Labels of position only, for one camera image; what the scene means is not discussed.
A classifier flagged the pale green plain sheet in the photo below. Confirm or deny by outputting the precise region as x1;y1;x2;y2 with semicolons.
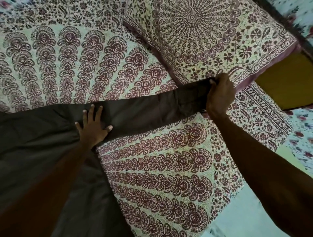
207;144;313;237

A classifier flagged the cream maroon patterned bedsheet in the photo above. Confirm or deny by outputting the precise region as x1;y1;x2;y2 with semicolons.
0;0;294;237

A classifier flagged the yellow wooden board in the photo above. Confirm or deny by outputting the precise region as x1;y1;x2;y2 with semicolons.
254;52;313;111

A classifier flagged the dark wooden bed frame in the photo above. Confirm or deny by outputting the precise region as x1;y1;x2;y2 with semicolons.
253;0;313;60

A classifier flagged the person's right hand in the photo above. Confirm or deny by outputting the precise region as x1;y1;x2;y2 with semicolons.
206;73;237;118

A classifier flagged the person's left hand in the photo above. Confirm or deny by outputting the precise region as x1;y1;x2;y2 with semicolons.
75;105;113;150

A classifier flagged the white floral cloth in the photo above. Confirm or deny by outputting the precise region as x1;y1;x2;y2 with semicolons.
284;105;313;177
267;0;313;47

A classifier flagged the cream maroon patterned pillow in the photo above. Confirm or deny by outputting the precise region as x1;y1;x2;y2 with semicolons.
122;0;301;93

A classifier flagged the person's right forearm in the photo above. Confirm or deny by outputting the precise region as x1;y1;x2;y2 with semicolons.
210;113;313;237

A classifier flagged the dark brown garment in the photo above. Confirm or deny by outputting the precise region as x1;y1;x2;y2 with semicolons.
0;77;218;237

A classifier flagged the person's left forearm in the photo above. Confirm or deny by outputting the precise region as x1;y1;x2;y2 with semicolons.
0;143;99;237

